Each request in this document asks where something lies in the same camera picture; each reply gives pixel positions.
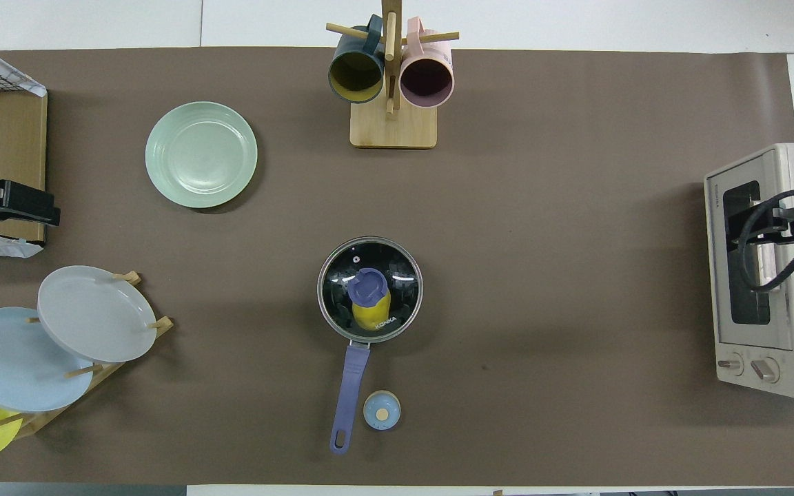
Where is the glass lid with blue knob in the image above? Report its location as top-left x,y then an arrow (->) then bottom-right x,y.
317,236 -> 424,344

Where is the grey plate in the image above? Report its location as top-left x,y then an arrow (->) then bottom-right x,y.
37,265 -> 158,364

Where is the light blue plate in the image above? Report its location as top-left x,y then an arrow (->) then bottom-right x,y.
0,307 -> 94,413

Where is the green plate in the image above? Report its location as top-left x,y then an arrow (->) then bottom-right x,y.
145,101 -> 258,209

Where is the wooden plate rack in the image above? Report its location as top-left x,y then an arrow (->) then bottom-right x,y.
0,271 -> 174,440

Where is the brown wooden board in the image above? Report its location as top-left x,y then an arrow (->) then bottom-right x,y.
0,90 -> 48,243

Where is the brown table mat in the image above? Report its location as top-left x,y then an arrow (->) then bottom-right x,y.
0,47 -> 794,486

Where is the dark teal mug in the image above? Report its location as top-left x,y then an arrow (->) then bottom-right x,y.
328,15 -> 385,104

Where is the pink mug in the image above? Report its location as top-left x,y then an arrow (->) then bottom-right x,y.
399,17 -> 454,109

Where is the wooden mug rack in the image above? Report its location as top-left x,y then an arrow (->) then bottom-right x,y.
326,0 -> 460,149

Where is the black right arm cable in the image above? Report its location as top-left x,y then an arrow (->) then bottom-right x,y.
738,186 -> 794,294

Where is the dark blue pot with handle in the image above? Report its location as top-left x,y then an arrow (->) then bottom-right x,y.
317,236 -> 424,455

